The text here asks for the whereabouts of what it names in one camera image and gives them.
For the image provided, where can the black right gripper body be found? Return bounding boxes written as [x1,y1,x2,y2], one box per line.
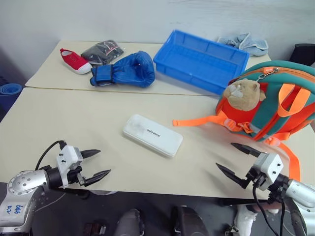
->
[245,166,266,191]

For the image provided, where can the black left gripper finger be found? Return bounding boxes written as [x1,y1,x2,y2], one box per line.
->
[84,169,112,187]
[81,148,101,160]

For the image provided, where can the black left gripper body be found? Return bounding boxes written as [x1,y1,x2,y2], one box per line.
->
[65,166,87,188]

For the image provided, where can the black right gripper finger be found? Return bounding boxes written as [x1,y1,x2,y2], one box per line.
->
[230,143,262,158]
[215,162,250,190]

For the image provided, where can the green and orange backpack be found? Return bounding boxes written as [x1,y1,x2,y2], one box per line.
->
[172,59,315,183]

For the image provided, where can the white rectangular case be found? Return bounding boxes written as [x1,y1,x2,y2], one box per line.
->
[123,114,184,159]

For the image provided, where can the white sneaker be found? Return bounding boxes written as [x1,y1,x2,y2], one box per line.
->
[233,205,258,236]

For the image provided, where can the dark red small object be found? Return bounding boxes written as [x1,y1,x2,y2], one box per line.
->
[82,222,107,236]

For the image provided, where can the brown plush toy pendant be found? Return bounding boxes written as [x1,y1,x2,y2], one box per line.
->
[222,79,267,110]

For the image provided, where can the dark grey rounded shape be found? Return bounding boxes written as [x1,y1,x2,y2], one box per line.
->
[114,208,146,236]

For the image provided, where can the black rounded shape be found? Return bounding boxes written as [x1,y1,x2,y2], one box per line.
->
[171,205,208,236]

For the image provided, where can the blue boxing glove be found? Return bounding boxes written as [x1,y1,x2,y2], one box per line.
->
[89,50,156,89]

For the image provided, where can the red and white shoe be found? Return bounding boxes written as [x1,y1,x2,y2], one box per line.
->
[60,48,93,75]

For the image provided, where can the blue rolled foam mat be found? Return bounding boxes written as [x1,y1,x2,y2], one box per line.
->
[0,83,24,117]

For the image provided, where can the black item in clear bag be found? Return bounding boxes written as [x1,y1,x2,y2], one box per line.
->
[80,39,127,69]

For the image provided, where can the blue plastic tray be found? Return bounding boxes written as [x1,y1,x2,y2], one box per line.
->
[153,29,250,96]

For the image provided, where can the light blue towel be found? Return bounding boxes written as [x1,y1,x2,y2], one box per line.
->
[217,32,269,58]

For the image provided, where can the black box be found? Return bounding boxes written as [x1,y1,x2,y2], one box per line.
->
[288,43,315,67]

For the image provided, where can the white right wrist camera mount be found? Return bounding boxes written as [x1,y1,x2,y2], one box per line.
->
[250,152,284,191]

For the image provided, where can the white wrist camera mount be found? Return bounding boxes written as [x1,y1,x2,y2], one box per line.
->
[250,152,284,191]
[56,145,84,188]

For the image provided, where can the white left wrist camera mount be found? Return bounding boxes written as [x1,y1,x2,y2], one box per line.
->
[56,145,84,188]

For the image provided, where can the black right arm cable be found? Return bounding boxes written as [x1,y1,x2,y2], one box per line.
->
[252,183,286,236]

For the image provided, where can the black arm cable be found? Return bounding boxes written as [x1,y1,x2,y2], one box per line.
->
[35,140,67,171]
[252,183,286,236]

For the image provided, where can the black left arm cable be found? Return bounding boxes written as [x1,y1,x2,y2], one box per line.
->
[35,140,67,171]

